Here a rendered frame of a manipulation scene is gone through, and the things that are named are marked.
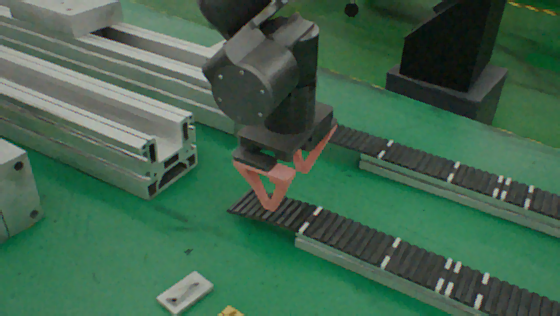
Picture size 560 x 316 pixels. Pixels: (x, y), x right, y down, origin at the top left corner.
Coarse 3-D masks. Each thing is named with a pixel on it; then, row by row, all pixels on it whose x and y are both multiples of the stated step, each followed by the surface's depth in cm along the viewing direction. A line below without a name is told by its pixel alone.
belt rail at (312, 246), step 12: (300, 240) 59; (312, 240) 58; (312, 252) 59; (324, 252) 58; (336, 252) 58; (348, 264) 57; (360, 264) 57; (372, 264) 56; (372, 276) 56; (384, 276) 56; (396, 276) 55; (396, 288) 55; (408, 288) 55; (420, 288) 54; (432, 300) 54; (444, 300) 54; (456, 312) 53; (468, 312) 52; (480, 312) 51
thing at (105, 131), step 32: (0, 64) 79; (32, 64) 77; (0, 96) 70; (32, 96) 69; (64, 96) 75; (96, 96) 72; (128, 96) 70; (0, 128) 74; (32, 128) 70; (64, 128) 67; (96, 128) 63; (128, 128) 64; (160, 128) 68; (192, 128) 69; (64, 160) 70; (96, 160) 66; (128, 160) 63; (160, 160) 65; (192, 160) 72; (128, 192) 66
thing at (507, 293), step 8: (504, 280) 53; (504, 288) 52; (512, 288) 53; (504, 296) 51; (512, 296) 52; (496, 304) 51; (504, 304) 51; (512, 304) 51; (496, 312) 50; (504, 312) 50; (512, 312) 50
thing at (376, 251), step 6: (378, 234) 58; (384, 234) 58; (378, 240) 57; (384, 240) 57; (390, 240) 57; (372, 246) 56; (378, 246) 57; (384, 246) 56; (366, 252) 56; (372, 252) 55; (378, 252) 55; (384, 252) 56; (366, 258) 55; (372, 258) 55; (378, 258) 55; (378, 264) 54
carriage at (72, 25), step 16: (16, 0) 88; (32, 0) 88; (48, 0) 89; (64, 0) 89; (80, 0) 90; (96, 0) 91; (112, 0) 91; (16, 16) 91; (32, 16) 88; (48, 16) 86; (64, 16) 84; (80, 16) 85; (96, 16) 88; (112, 16) 91; (64, 32) 86; (80, 32) 86; (96, 32) 91
